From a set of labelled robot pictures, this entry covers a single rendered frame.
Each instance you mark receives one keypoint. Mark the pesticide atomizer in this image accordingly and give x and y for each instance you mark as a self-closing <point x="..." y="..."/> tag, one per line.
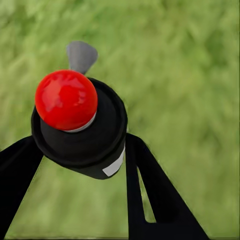
<point x="80" y="123"/>

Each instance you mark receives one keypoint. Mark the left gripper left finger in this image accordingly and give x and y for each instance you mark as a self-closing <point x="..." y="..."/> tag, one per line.
<point x="18" y="165"/>

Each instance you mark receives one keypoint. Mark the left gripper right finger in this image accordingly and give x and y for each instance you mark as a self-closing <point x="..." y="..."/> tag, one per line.
<point x="174" y="219"/>

